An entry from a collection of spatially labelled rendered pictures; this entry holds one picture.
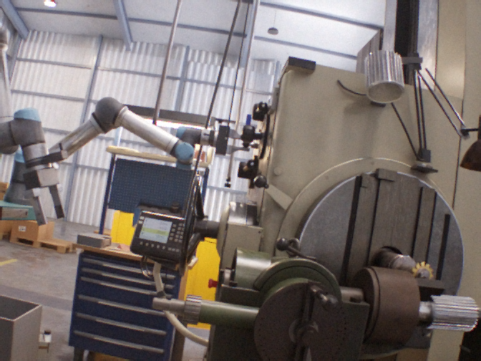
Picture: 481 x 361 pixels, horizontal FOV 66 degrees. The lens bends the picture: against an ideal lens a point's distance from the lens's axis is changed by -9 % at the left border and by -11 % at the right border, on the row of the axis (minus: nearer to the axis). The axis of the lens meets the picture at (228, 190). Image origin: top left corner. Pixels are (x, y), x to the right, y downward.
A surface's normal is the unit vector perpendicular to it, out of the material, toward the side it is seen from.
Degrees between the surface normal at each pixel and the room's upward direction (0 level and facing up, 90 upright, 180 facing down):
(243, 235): 90
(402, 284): 43
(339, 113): 90
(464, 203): 90
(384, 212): 90
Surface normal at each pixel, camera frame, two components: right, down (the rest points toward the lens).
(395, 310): 0.06, -0.14
